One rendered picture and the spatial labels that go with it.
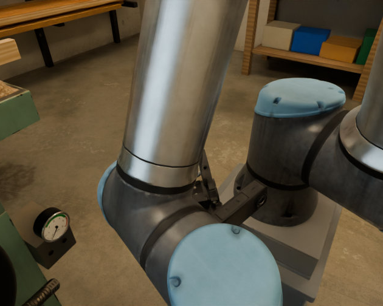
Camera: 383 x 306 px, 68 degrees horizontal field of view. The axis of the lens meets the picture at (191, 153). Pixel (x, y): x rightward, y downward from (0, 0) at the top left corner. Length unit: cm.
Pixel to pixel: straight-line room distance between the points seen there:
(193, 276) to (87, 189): 147
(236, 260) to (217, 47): 17
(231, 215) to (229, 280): 21
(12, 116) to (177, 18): 39
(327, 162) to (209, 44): 31
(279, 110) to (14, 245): 56
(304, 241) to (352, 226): 98
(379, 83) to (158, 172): 27
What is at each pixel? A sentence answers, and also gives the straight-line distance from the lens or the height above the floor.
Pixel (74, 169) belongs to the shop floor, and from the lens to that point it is 185.
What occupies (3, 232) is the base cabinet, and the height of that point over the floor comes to 67.
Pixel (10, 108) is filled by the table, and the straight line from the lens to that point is 56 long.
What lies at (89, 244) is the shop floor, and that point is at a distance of 143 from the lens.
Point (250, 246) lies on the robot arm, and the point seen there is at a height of 91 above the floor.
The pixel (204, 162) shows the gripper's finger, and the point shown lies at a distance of 47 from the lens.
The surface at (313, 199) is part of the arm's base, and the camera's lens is 66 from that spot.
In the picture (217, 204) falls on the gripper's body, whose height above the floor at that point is 77.
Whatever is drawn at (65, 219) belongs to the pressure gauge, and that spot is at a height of 66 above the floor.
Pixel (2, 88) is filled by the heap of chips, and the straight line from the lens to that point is 58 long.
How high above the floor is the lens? 111
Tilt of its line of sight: 37 degrees down
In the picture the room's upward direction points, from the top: straight up
